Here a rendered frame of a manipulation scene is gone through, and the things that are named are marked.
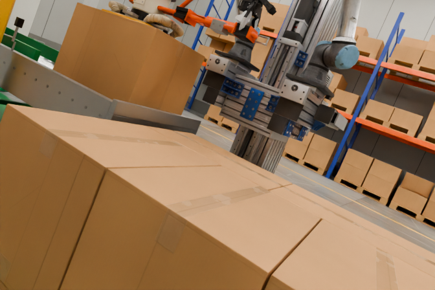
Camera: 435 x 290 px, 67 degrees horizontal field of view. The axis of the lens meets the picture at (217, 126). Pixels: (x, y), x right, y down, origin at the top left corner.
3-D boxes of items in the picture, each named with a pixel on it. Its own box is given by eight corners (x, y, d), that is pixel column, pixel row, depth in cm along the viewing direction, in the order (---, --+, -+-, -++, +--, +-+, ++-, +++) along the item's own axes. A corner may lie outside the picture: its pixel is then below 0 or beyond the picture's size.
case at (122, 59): (50, 73, 175) (77, 2, 172) (109, 90, 210) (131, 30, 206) (123, 113, 145) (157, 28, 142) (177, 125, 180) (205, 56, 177)
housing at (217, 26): (208, 27, 149) (212, 18, 149) (215, 33, 155) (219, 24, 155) (221, 31, 146) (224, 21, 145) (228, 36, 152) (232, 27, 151)
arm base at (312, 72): (302, 83, 190) (309, 66, 189) (327, 91, 182) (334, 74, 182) (294, 76, 177) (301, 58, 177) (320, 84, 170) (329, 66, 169)
